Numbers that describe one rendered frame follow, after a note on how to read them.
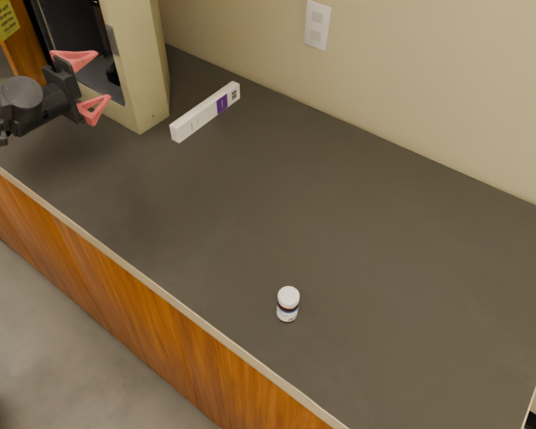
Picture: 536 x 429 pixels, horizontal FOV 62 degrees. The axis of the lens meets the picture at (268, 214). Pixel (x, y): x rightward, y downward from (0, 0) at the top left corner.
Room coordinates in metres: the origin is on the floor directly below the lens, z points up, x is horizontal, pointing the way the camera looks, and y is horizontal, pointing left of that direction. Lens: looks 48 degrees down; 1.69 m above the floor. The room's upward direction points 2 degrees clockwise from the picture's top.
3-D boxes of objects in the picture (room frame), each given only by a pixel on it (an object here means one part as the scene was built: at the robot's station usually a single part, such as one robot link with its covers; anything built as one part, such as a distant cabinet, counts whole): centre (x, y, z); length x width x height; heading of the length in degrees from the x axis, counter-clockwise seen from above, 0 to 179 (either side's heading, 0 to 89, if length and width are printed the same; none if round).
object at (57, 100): (0.70, 0.41, 1.20); 0.07 x 0.07 x 0.10; 53
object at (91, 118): (0.76, 0.37, 1.17); 0.09 x 0.07 x 0.07; 143
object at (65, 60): (0.76, 0.37, 1.24); 0.09 x 0.07 x 0.07; 143
